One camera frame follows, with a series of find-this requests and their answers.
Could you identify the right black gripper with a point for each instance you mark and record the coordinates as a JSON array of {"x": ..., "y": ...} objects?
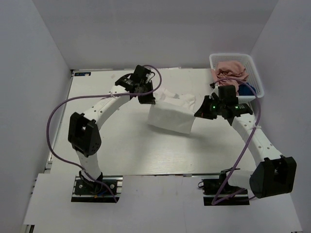
[{"x": 209, "y": 108}]

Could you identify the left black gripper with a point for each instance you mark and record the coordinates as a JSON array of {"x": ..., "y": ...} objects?
[{"x": 145, "y": 94}]

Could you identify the blue t shirt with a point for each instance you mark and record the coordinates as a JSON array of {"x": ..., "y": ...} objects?
[{"x": 246, "y": 89}]

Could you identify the white t shirt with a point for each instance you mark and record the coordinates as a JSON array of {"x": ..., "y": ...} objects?
[{"x": 172, "y": 111}]

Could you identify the pink t shirt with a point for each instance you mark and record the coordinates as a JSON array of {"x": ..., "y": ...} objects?
[{"x": 226, "y": 70}]

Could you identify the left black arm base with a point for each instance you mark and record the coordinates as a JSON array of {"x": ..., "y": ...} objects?
[{"x": 92, "y": 192}]

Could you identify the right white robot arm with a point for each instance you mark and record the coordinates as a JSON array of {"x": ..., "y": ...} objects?
[{"x": 260, "y": 167}]

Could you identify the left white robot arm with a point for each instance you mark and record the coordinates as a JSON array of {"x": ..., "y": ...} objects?
[{"x": 84, "y": 128}]

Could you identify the white plastic basket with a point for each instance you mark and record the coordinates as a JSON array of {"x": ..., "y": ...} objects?
[{"x": 247, "y": 61}]

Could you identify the blue label sticker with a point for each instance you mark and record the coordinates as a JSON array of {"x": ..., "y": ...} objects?
[{"x": 82, "y": 74}]

